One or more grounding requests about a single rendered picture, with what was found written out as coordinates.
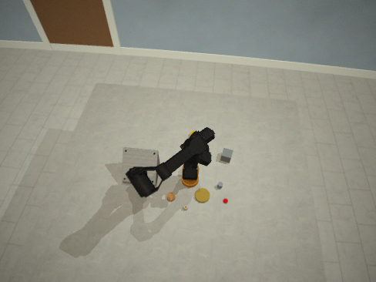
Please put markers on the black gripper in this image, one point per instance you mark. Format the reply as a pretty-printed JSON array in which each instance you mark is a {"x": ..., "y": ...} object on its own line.
[{"x": 190, "y": 171}]

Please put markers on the yellow round disc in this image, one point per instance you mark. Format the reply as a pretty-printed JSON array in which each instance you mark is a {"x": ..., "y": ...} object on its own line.
[{"x": 202, "y": 195}]

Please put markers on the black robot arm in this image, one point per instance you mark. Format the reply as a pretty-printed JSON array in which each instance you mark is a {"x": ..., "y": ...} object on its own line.
[{"x": 196, "y": 145}]

